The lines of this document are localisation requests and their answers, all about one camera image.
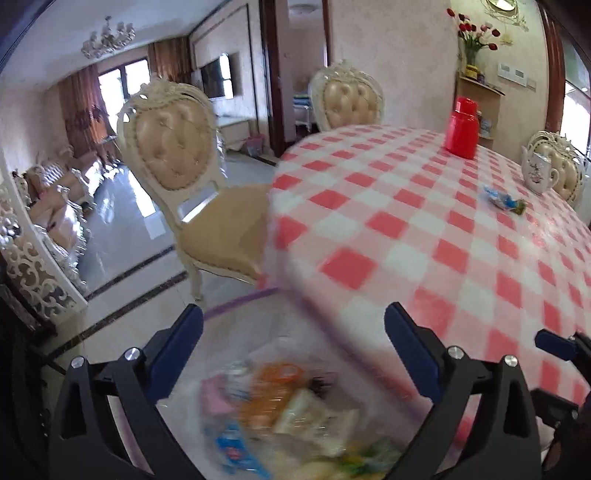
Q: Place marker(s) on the glass sliding door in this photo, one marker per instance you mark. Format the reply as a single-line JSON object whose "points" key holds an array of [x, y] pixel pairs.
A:
{"points": [[577, 115]]}

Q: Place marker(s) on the green candy bag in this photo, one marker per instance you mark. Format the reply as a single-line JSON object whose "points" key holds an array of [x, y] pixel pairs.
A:
{"points": [[503, 199]]}

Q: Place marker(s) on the brown curtain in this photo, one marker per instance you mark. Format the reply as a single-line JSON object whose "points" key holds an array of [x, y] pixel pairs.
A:
{"points": [[81, 101], [171, 60]]}

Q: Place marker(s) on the dark wooden doorway frame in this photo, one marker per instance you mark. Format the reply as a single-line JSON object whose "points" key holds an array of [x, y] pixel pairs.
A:
{"points": [[272, 92]]}

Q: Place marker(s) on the brown wooden door frame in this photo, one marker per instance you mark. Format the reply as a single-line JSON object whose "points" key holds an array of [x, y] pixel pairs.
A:
{"points": [[556, 69]]}

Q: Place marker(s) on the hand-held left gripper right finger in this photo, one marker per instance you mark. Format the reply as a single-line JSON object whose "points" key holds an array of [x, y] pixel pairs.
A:
{"points": [[411, 355]]}

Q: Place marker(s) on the white floral teapot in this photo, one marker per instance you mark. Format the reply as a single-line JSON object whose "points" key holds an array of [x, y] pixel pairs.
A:
{"points": [[538, 173]]}

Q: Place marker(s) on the pink checked tablecloth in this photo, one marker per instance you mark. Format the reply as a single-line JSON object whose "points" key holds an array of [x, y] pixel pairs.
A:
{"points": [[392, 207]]}

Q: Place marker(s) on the white television cabinet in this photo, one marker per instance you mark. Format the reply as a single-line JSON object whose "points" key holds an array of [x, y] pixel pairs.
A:
{"points": [[235, 127]]}

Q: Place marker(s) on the blue striped snack packet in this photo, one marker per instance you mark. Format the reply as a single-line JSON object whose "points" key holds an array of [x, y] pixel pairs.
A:
{"points": [[235, 450]]}

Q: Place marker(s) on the wooden corner shelf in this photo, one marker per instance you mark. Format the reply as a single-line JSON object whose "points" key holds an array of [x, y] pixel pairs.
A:
{"points": [[489, 99]]}

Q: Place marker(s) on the orange label bread packet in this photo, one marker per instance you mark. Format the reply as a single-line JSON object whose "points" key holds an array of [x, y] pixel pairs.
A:
{"points": [[272, 392]]}

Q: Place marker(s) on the crystal chandelier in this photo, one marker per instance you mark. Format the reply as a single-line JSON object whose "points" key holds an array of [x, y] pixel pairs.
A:
{"points": [[108, 41]]}

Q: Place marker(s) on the pink basket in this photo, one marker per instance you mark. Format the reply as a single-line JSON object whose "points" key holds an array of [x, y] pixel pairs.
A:
{"points": [[255, 146]]}

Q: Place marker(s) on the gold wall ornament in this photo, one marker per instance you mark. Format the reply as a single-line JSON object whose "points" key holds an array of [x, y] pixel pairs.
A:
{"points": [[503, 9]]}

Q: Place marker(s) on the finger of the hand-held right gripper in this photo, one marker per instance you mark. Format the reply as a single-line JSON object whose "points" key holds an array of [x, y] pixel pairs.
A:
{"points": [[554, 400], [554, 344]]}

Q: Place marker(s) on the white wall switch panel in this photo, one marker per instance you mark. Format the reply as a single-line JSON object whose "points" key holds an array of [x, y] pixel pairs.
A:
{"points": [[515, 74]]}

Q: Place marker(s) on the beige ornate sofa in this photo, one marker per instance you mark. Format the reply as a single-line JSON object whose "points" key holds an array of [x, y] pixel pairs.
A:
{"points": [[55, 198]]}

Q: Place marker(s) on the clear plastic bag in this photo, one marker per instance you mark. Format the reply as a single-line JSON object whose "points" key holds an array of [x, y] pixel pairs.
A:
{"points": [[258, 337]]}

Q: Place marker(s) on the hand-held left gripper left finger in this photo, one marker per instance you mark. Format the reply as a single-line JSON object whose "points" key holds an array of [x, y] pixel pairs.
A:
{"points": [[178, 350]]}

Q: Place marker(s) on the white sandwich cake packet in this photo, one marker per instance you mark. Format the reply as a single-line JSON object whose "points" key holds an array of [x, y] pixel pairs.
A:
{"points": [[314, 420]]}

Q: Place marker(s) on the beige tufted ornate chair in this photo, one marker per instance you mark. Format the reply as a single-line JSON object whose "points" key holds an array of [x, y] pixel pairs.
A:
{"points": [[171, 138], [351, 101], [570, 170]]}

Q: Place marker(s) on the yellow jar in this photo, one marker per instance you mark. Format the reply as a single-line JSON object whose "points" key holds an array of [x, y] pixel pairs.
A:
{"points": [[471, 71]]}

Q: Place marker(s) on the red thermos jug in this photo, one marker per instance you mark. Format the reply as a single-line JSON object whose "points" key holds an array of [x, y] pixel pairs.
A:
{"points": [[461, 134]]}

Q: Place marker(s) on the wall television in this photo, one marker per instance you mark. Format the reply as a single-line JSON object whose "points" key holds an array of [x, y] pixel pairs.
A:
{"points": [[214, 78]]}

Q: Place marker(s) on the vase of red flowers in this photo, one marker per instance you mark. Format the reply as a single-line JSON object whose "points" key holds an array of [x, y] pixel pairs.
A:
{"points": [[471, 55]]}

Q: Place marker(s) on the green white snack packet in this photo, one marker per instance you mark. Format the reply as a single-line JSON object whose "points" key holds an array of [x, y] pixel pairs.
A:
{"points": [[369, 464]]}

